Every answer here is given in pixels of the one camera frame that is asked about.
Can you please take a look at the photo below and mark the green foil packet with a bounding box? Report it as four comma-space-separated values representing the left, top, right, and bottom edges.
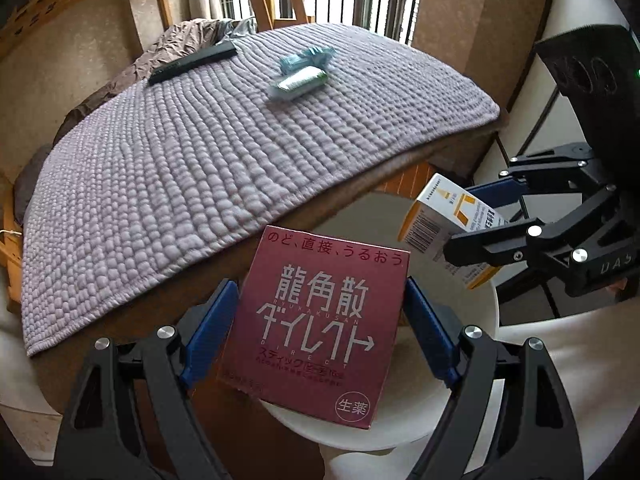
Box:
265, 65, 330, 102

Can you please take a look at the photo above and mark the black remote control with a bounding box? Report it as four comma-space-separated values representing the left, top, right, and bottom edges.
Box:
147, 42, 237, 86

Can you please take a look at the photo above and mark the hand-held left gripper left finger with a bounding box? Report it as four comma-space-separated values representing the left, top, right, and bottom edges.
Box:
52, 279, 241, 480

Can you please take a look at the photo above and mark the white round bin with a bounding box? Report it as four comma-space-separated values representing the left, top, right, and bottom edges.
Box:
250, 192, 501, 447

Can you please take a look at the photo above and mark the teal plastic wrapper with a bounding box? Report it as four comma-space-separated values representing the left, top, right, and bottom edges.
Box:
277, 44, 337, 75

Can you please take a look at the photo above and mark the wooden table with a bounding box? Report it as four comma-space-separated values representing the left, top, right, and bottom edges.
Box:
35, 122, 498, 413

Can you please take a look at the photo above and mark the lavender quilted mat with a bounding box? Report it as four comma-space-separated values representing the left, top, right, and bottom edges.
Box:
22, 25, 501, 359

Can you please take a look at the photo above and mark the maroon cardboard box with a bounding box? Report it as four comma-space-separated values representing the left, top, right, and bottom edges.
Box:
220, 226, 412, 430

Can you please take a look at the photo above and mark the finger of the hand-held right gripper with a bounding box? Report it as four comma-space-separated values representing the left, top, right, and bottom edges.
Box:
461, 141, 596, 222
443, 182, 624, 282

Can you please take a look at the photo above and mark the brown jacket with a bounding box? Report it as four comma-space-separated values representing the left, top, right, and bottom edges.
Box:
14, 17, 258, 223

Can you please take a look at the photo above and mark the white and yellow box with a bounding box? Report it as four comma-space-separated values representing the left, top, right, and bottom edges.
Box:
397, 172, 511, 291

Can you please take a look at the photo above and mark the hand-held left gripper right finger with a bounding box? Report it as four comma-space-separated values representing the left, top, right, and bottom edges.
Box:
404, 276, 586, 480

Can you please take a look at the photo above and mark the balcony railing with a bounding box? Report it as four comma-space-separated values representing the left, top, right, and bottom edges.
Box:
220, 0, 424, 47

